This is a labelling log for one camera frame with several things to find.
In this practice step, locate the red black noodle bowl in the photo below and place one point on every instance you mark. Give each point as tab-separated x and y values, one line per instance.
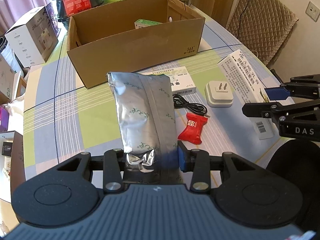
67	8

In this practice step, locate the checked tablecloth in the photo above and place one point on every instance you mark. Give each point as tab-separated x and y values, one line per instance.
63	118

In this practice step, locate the red candy wrapper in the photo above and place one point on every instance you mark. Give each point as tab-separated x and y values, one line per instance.
193	129

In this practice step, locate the white humidifier box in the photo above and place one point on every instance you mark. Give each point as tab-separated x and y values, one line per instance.
33	37

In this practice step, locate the open white brown box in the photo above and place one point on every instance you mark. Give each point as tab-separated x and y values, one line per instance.
12	163

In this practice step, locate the wall socket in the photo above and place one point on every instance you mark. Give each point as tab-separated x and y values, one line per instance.
313	11

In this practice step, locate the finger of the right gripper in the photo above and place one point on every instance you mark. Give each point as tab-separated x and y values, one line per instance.
277	93
261	110

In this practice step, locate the silver foil pouch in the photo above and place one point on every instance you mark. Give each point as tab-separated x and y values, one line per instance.
146	118

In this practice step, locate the green white spray medicine box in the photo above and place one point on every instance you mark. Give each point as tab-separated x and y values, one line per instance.
141	23

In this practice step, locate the white power plug adapter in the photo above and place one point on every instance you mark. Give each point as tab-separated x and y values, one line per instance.
218	94

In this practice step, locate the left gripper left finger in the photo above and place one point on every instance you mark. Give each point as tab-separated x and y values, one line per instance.
112	180

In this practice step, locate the flat white green medicine box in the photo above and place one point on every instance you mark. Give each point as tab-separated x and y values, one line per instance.
181	81

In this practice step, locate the brown quilted chair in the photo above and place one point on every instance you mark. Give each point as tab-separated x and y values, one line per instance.
263	26

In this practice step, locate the white ointment medicine box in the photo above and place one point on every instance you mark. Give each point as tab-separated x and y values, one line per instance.
248	88

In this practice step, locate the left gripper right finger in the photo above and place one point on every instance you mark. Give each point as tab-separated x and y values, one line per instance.
198	162

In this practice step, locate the brown cardboard box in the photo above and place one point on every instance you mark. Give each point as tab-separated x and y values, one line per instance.
104	39

